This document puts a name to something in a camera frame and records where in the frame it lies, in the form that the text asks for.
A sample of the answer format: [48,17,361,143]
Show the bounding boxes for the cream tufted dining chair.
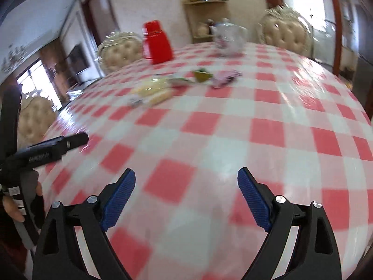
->
[17,96,59,149]
[258,6,312,57]
[97,32,145,75]

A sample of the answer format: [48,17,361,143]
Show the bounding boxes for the pink checkered tablecloth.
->
[38,42,373,280]

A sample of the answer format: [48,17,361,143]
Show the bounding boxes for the person's left hand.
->
[1,181,44,224]

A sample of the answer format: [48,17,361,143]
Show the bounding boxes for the wall television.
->
[68,43,89,76]

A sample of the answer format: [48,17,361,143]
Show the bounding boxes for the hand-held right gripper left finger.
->
[35,168,136,280]

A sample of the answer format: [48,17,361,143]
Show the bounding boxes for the small green snack packet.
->
[194,68,213,83]

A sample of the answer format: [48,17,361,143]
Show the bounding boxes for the red thermos jug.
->
[142,20,175,65]

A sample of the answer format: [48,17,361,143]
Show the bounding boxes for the brown curtain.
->
[39,39,73,105]

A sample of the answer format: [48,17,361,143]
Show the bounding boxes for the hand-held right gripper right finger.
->
[237,167,341,280]

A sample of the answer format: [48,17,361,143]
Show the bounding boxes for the chandelier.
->
[0,45,28,73]

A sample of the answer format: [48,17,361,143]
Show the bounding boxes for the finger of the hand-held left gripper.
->
[4,132,89,171]
[0,87,22,164]

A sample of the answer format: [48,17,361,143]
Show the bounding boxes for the wooden corner shelf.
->
[183,0,231,44]

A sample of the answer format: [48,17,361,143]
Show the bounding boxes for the white floral teapot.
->
[210,19,248,57]

